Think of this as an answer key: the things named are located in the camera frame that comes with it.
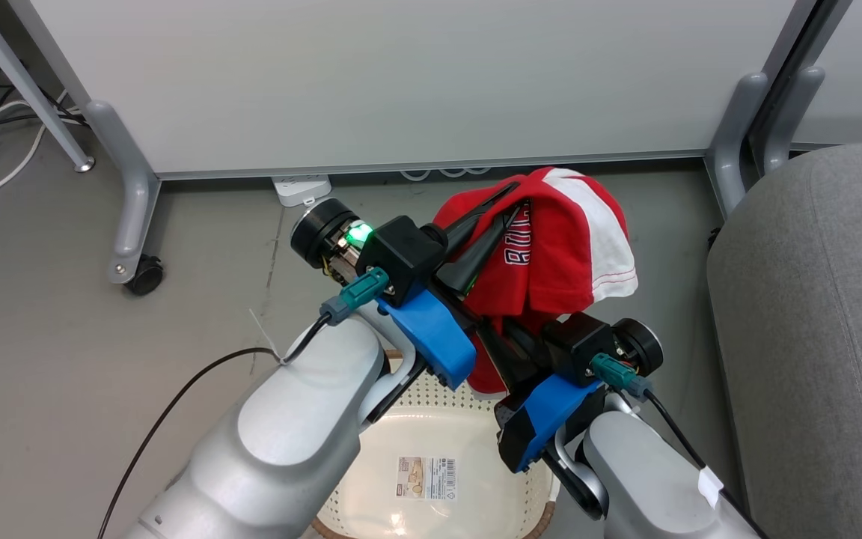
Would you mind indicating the grey fabric sofa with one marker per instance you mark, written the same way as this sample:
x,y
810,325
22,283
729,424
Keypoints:
x,y
812,337

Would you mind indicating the black caster wheel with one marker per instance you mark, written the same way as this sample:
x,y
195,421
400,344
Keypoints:
x,y
145,277

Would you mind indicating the cream plastic laundry basket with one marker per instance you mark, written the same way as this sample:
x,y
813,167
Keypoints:
x,y
416,442

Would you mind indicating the grey partition foot with caster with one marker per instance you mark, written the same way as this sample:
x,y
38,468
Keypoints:
x,y
135,209

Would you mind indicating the small white power strip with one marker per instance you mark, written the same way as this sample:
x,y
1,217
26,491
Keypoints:
x,y
300,189

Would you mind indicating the large white partition panel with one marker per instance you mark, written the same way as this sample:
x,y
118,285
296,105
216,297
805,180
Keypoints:
x,y
401,75

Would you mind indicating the red and white shirt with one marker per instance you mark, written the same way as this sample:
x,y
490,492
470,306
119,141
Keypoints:
x,y
551,254

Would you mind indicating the blue wrist camera housing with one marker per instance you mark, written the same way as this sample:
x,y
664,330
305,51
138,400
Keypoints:
x,y
431,329
543,415

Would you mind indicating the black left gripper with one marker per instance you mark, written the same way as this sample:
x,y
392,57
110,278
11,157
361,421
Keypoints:
x,y
401,251

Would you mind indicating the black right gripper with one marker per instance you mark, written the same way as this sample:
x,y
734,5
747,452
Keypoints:
x,y
577,344

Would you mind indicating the white desk frame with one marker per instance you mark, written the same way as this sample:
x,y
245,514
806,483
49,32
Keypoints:
x,y
27,82

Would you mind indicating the printed basket label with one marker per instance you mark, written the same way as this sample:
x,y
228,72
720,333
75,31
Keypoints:
x,y
426,477

